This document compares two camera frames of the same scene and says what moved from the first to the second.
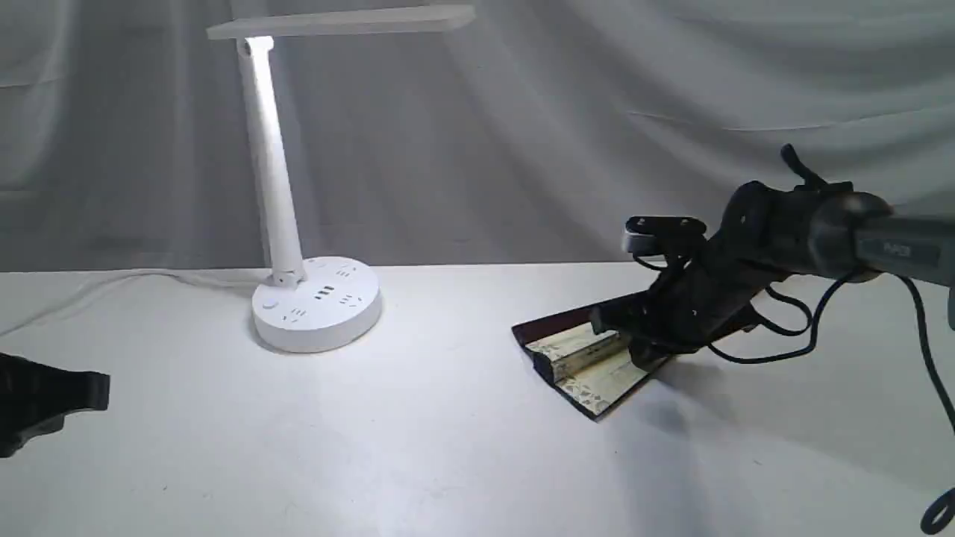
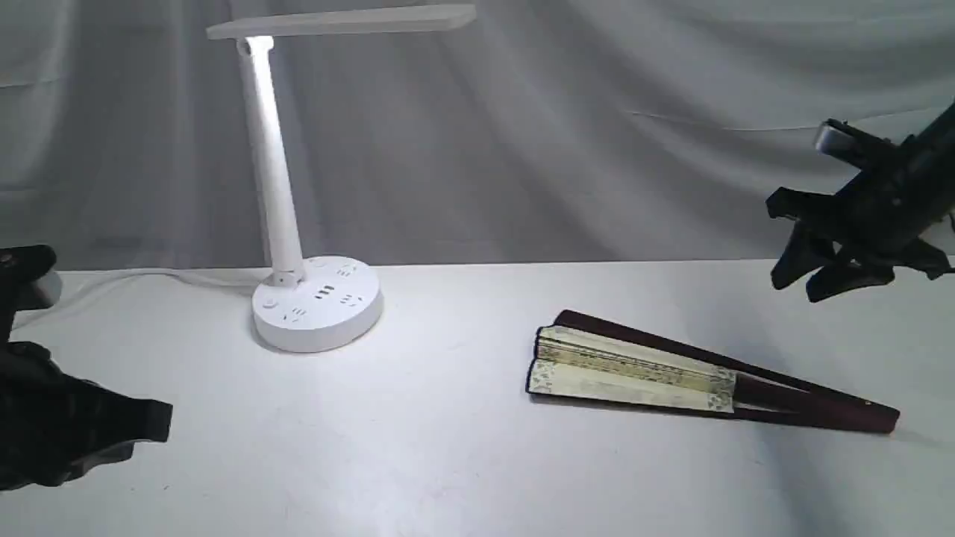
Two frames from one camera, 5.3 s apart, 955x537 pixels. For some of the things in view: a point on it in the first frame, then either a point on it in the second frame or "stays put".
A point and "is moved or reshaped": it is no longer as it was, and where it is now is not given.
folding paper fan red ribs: (592, 371) is moved or reshaped
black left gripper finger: (35, 399) -> (54, 426)
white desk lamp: (312, 303) stays put
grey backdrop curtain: (526, 137) stays put
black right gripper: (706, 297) -> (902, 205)
